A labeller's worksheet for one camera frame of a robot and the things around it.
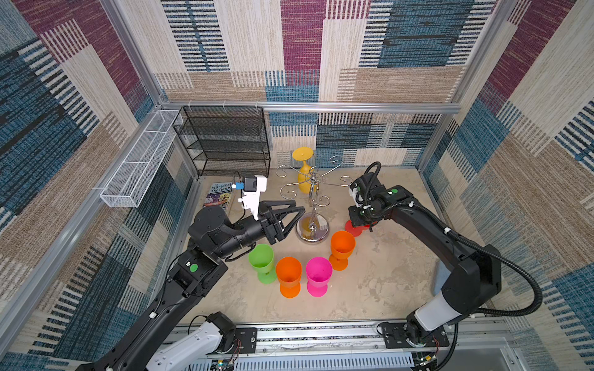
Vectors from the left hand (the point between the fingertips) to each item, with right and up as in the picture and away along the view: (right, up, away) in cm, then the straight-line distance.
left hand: (299, 208), depth 53 cm
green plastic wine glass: (-13, -19, +30) cm, 38 cm away
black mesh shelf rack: (-35, +28, +57) cm, 73 cm away
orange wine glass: (-3, -21, +23) cm, 32 cm away
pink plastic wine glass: (+6, -22, +24) cm, 34 cm away
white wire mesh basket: (-52, +6, +17) cm, 55 cm away
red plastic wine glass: (+23, -12, +43) cm, 51 cm away
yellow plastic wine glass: (+2, +11, +33) cm, 35 cm away
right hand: (+21, -7, +31) cm, 38 cm away
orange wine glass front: (+15, -15, +31) cm, 38 cm away
